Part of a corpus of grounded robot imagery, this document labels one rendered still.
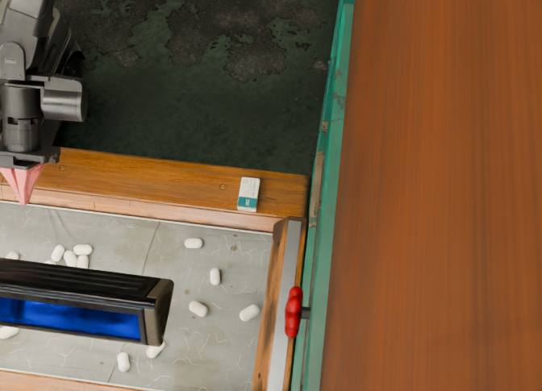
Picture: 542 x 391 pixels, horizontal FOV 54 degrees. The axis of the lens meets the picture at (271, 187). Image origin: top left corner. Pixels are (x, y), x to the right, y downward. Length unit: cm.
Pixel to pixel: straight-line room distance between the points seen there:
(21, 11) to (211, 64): 127
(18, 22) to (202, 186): 41
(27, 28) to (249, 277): 54
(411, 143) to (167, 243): 87
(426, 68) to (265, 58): 194
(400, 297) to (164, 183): 90
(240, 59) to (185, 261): 123
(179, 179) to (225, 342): 31
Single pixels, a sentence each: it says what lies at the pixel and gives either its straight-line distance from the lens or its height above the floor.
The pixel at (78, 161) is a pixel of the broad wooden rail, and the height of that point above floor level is 76.
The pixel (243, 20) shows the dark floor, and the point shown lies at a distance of 221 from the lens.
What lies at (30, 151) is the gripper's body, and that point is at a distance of 95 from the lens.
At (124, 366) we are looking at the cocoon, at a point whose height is 76.
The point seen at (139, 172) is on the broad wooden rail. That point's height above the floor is 76.
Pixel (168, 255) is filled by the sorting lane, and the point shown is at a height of 74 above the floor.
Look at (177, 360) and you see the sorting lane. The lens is 98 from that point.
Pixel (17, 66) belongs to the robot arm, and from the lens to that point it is 91.
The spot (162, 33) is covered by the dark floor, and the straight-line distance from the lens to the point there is 221.
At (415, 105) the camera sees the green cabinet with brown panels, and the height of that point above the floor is 156.
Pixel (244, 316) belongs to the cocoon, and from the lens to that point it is 95.
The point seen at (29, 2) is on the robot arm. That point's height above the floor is 108.
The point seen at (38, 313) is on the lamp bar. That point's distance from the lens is 68.
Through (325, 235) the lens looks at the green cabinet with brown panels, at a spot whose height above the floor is 127.
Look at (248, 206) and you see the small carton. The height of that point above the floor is 79.
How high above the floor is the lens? 170
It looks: 68 degrees down
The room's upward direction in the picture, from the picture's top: 1 degrees counter-clockwise
